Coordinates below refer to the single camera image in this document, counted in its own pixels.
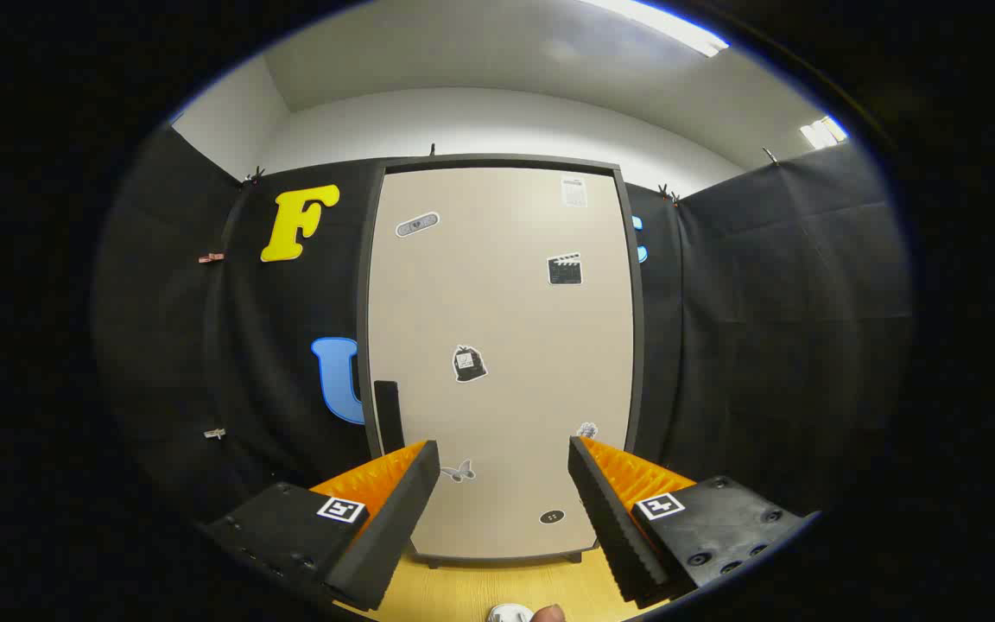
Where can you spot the small ceiling light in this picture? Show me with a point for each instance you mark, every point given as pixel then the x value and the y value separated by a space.
pixel 821 131

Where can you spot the white slipper shoe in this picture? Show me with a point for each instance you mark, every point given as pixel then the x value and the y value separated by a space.
pixel 510 614

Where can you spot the black backdrop cloth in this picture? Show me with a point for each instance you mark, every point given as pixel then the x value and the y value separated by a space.
pixel 765 302

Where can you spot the grey shoe cabinet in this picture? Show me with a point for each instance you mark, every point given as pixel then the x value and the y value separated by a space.
pixel 364 302

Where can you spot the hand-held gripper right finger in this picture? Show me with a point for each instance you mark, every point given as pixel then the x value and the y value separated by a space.
pixel 614 527

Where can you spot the beige shoe cabinet door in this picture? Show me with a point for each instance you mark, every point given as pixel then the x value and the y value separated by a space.
pixel 497 302

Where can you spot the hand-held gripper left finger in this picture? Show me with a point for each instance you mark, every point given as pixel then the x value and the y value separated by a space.
pixel 394 536

